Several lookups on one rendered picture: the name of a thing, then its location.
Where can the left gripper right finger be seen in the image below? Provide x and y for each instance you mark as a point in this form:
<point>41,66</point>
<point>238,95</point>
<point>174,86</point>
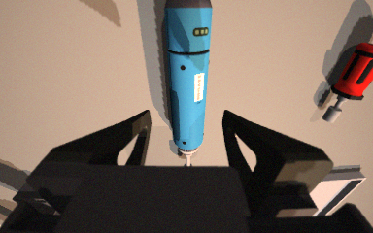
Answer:
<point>284,165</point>

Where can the beige rectangular tray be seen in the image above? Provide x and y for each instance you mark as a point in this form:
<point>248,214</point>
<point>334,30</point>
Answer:
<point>328,195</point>

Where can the red-handled nut driver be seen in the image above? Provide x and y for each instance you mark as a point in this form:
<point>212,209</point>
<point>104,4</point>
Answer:
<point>356,76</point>

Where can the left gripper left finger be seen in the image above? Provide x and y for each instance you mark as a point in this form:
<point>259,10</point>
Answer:
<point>103,146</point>

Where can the blue nut driver barrel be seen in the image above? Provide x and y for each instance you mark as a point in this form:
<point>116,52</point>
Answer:
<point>188,34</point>

